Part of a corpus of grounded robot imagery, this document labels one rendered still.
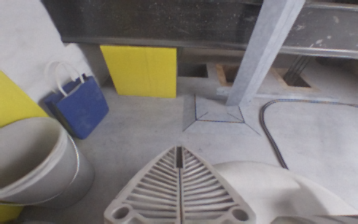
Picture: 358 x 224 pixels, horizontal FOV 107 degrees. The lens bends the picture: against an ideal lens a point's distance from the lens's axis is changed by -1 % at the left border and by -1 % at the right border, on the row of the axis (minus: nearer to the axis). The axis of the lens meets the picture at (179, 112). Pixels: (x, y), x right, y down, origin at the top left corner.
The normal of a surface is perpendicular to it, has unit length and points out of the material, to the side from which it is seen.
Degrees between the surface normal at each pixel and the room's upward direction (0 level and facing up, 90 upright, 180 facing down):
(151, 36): 90
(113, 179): 0
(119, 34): 90
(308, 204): 73
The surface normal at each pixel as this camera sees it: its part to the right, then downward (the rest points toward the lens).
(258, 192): 0.00, 0.44
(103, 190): 0.03, -0.69
